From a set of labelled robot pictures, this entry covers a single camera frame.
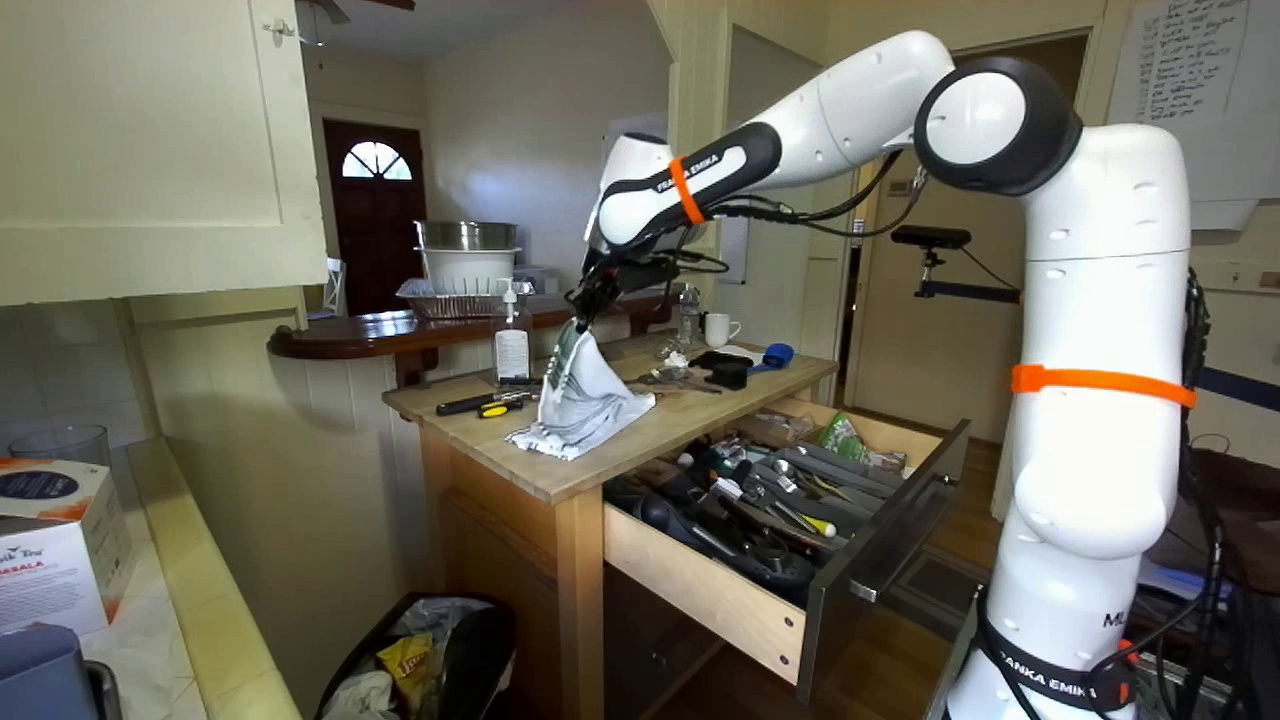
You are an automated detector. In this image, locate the tan interior door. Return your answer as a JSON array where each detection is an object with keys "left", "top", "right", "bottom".
[{"left": 854, "top": 35, "right": 1083, "bottom": 444}]

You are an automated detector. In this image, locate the orange cable strap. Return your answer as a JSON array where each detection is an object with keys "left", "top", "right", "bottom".
[
  {"left": 670, "top": 157, "right": 711, "bottom": 231},
  {"left": 1008, "top": 360, "right": 1202, "bottom": 410}
]

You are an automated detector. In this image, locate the white handwritten wall sheet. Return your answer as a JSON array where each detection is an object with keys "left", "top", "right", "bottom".
[{"left": 1103, "top": 0, "right": 1280, "bottom": 231}]

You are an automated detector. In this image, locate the white green striped towel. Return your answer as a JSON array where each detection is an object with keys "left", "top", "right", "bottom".
[{"left": 508, "top": 317, "right": 661, "bottom": 463}]

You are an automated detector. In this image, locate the black base cable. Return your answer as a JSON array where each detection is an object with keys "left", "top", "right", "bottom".
[{"left": 974, "top": 583, "right": 1152, "bottom": 716}]

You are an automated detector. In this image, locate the yellow black screwdriver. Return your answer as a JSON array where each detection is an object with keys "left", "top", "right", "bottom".
[{"left": 478, "top": 391, "right": 535, "bottom": 424}]

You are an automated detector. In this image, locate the wooden kitchen island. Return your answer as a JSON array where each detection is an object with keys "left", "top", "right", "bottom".
[{"left": 381, "top": 335, "right": 840, "bottom": 720}]

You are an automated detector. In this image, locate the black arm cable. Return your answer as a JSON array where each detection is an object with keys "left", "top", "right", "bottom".
[{"left": 718, "top": 144, "right": 936, "bottom": 249}]

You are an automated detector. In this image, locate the white mug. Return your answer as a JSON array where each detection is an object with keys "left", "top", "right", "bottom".
[{"left": 702, "top": 308, "right": 744, "bottom": 353}]

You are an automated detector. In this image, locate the white pump bottle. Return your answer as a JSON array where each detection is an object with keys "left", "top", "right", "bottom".
[{"left": 494, "top": 274, "right": 535, "bottom": 388}]

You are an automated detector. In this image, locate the white colander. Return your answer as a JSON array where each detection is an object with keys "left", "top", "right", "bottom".
[{"left": 424, "top": 249, "right": 522, "bottom": 298}]

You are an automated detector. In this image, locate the yellow handled peeler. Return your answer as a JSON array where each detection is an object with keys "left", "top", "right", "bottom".
[{"left": 786, "top": 505, "right": 846, "bottom": 545}]

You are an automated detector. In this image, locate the open wooden utensil drawer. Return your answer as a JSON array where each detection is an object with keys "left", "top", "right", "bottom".
[{"left": 602, "top": 397, "right": 978, "bottom": 704}]

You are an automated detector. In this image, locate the dark door arched window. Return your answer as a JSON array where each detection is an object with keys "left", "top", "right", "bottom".
[{"left": 321, "top": 114, "right": 433, "bottom": 317}]

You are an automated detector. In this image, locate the crumpled plastic bag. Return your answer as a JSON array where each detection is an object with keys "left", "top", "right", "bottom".
[{"left": 812, "top": 408, "right": 874, "bottom": 463}]

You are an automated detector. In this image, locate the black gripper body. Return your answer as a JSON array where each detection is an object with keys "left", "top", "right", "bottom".
[{"left": 567, "top": 249, "right": 641, "bottom": 319}]

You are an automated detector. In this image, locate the cream upper wall cabinet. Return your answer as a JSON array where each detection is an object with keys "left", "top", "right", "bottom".
[{"left": 0, "top": 0, "right": 333, "bottom": 308}]

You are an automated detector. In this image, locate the brown wooden bar shelf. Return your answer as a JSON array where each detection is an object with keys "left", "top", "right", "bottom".
[{"left": 264, "top": 287, "right": 678, "bottom": 391}]

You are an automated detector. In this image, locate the black trash bin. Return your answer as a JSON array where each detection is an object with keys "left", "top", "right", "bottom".
[{"left": 311, "top": 590, "right": 522, "bottom": 720}]

